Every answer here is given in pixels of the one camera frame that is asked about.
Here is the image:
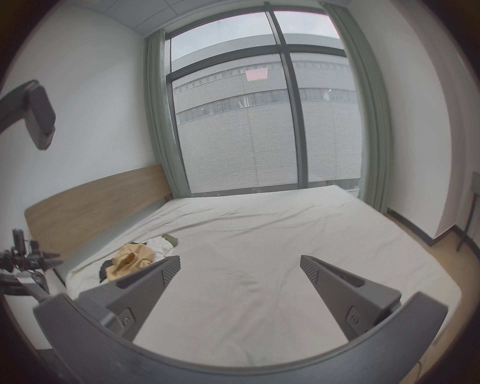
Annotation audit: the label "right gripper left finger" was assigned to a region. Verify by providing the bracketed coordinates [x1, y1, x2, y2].
[77, 256, 182, 343]

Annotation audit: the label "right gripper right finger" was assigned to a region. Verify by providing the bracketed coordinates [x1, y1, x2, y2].
[300, 255, 403, 343]

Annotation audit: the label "tan shorts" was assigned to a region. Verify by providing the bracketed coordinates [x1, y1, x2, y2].
[106, 243, 157, 283]

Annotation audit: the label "bed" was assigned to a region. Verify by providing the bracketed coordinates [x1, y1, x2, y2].
[24, 164, 463, 369]

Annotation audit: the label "black garment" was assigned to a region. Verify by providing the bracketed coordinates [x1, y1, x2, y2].
[98, 260, 115, 284]

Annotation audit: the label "grey-green curtain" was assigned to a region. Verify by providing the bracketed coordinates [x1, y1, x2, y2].
[144, 29, 192, 199]
[322, 2, 394, 214]

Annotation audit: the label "window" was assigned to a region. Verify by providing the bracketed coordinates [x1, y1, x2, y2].
[165, 9, 362, 197]

